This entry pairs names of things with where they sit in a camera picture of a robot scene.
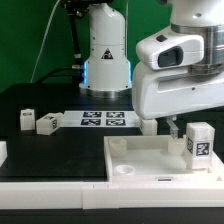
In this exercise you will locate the white marker sheet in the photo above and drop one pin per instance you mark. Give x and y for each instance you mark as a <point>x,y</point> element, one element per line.
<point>105,119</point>

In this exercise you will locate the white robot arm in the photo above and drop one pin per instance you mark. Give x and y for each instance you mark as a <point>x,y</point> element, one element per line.
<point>107,72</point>

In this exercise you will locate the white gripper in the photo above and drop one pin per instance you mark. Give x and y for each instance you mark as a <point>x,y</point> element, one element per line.
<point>170,92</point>

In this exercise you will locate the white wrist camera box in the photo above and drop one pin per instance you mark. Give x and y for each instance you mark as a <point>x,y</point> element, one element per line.
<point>168,49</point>

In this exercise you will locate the white obstacle fence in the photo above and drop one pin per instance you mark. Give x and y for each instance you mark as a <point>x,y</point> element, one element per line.
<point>102,195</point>

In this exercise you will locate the white square tabletop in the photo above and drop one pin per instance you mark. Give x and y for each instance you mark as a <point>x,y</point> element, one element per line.
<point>153,158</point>

